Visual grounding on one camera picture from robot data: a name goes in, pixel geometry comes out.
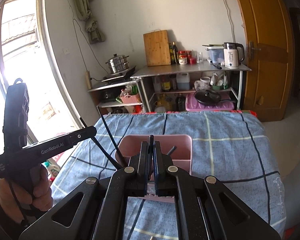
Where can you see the induction cooker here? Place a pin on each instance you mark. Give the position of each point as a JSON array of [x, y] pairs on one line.
[[123, 75]]

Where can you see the dark sauce bottle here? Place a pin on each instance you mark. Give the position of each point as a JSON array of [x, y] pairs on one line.
[[175, 52]]

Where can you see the yellow cooking oil bottle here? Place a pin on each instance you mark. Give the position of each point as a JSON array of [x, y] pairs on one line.
[[165, 101]]

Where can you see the brown wooden door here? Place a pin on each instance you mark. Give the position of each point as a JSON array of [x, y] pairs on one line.
[[270, 56]]

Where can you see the pink storage bin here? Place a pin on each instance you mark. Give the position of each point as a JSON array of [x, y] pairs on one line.
[[193, 105]]

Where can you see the blue checked tablecloth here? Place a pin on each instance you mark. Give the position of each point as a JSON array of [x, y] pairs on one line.
[[233, 147]]

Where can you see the clear drinking glass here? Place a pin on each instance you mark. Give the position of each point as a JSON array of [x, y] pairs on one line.
[[199, 57]]

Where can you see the clear plastic food container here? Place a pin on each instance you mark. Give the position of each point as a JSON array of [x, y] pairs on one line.
[[216, 52]]

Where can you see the red lidded jar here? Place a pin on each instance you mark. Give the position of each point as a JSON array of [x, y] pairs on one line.
[[182, 57]]

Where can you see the hanging grey green cloth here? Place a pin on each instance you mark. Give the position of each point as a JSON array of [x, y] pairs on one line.
[[84, 13]]

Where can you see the stainless steel steamer pot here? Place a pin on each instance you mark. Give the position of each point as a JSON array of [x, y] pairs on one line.
[[118, 63]]

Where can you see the black chopstick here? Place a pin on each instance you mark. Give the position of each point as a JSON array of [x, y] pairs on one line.
[[97, 157], [172, 150], [112, 161]]

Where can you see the pink utensil holder box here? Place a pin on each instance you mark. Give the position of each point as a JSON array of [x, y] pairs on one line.
[[130, 145]]

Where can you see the low metal side shelf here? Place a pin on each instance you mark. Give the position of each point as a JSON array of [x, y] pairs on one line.
[[106, 97]]

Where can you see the pink plastic basket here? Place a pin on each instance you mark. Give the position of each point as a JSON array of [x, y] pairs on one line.
[[128, 98]]

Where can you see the wooden cutting board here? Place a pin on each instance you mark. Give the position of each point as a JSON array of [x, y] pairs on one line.
[[157, 48]]

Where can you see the white plastic jug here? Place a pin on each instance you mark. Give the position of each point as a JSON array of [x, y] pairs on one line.
[[183, 81]]

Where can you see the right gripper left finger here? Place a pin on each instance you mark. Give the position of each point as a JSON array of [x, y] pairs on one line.
[[95, 209]]

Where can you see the black frying pan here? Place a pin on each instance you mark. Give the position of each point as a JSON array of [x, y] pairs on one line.
[[208, 97]]

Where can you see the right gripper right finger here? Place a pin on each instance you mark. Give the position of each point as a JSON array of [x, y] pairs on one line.
[[205, 207]]

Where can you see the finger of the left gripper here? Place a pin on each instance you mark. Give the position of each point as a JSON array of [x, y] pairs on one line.
[[80, 135]]

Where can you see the white electric kettle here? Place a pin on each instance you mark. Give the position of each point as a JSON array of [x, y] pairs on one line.
[[233, 54]]

